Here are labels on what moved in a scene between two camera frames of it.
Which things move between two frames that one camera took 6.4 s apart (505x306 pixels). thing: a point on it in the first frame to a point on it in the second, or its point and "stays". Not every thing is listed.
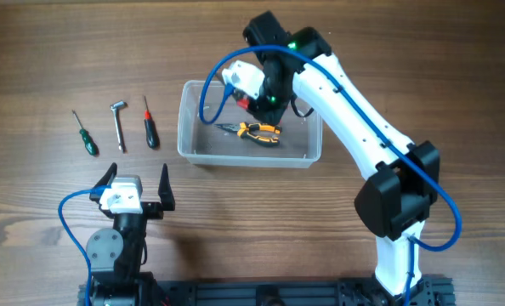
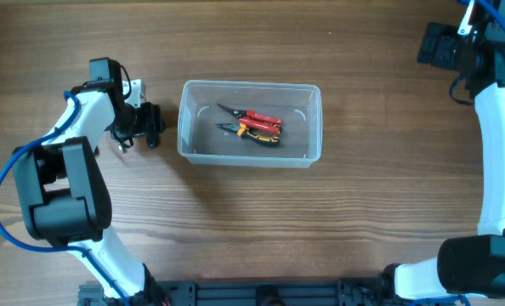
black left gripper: x=156 y=209 to x=153 y=122
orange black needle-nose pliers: x=258 y=133 stays
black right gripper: x=272 y=114 to x=447 y=35
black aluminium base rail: x=437 y=290 stays
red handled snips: x=243 y=103 to x=256 y=121
